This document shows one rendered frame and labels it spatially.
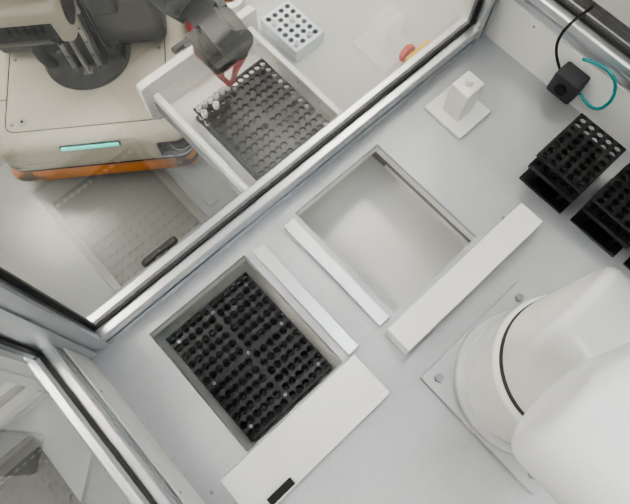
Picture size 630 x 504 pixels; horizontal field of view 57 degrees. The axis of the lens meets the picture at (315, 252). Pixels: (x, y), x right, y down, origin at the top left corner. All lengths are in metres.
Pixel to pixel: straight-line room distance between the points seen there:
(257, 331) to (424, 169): 0.41
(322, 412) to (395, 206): 0.44
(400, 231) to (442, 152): 0.17
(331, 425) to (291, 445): 0.07
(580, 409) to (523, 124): 0.81
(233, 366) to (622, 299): 0.60
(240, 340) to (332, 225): 0.30
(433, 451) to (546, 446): 0.54
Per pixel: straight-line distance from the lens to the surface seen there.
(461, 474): 0.95
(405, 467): 0.93
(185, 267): 0.94
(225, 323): 1.00
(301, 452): 0.91
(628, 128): 1.17
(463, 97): 1.05
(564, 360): 0.66
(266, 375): 0.98
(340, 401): 0.91
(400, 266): 1.10
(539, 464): 0.42
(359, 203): 1.14
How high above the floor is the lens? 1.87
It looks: 71 degrees down
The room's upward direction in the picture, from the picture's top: 2 degrees clockwise
